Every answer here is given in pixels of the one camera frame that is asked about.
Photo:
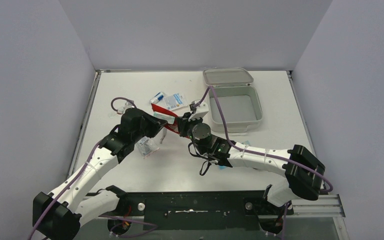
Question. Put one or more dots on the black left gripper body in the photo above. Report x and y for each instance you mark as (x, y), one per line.
(154, 122)

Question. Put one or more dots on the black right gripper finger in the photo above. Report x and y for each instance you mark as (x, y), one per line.
(186, 118)
(184, 129)

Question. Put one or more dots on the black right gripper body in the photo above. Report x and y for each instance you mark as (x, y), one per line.
(200, 147)

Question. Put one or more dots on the red first aid pouch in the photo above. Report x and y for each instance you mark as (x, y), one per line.
(167, 115)

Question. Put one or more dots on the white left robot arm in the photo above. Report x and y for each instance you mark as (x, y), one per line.
(61, 213)

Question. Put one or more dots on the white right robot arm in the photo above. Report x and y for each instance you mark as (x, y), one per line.
(301, 171)

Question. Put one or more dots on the white blue label packet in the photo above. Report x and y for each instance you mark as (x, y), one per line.
(175, 101)

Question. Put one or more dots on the clear bag of wipes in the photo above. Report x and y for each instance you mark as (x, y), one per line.
(146, 146)

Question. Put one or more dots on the clear plastic tube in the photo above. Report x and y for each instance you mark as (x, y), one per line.
(113, 114)

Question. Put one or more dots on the small white blue tube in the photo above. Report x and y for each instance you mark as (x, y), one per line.
(157, 98)

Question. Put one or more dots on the blue mask packet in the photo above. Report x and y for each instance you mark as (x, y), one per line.
(245, 143)

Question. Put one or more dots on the grey open storage box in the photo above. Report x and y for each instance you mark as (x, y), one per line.
(238, 99)

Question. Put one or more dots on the black handled scissors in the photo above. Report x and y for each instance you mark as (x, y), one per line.
(163, 136)

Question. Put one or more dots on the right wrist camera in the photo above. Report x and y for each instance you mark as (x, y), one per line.
(198, 110)

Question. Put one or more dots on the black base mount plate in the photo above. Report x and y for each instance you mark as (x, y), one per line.
(204, 210)

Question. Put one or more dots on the aluminium frame rail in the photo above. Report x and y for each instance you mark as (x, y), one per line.
(327, 206)

